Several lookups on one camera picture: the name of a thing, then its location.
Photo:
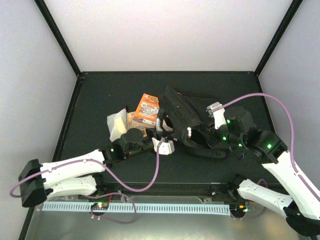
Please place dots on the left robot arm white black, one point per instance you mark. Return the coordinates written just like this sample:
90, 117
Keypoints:
39, 182

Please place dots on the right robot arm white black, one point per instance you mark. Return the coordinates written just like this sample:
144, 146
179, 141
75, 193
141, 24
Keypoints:
234, 129

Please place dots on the light blue slotted cable duct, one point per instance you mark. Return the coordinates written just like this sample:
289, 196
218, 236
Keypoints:
139, 208

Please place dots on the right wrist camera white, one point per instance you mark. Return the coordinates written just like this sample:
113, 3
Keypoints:
216, 111

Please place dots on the black frame post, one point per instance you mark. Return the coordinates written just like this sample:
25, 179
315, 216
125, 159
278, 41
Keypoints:
44, 10
281, 29

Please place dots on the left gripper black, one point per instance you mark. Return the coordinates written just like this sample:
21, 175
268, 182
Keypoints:
160, 135

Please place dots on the right black frame post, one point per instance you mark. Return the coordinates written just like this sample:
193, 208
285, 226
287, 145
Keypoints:
281, 29

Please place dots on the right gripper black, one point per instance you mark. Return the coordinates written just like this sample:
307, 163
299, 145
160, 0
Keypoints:
213, 140

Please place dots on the black front rail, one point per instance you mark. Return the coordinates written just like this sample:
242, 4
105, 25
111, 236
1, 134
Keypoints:
160, 188

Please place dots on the left black frame post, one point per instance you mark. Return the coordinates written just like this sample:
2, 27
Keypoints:
44, 10

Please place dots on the cream fabric pencil case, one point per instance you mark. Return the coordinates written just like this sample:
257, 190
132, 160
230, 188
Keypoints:
189, 132

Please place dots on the orange thick book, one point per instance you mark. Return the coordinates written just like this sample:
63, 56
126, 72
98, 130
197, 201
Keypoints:
147, 110

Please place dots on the white tissue packet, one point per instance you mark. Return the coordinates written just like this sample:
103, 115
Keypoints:
117, 124

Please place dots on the black student bag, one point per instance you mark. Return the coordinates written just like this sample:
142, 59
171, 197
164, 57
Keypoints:
186, 109

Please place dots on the thin orange yellow booklet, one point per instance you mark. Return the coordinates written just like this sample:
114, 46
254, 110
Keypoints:
136, 125

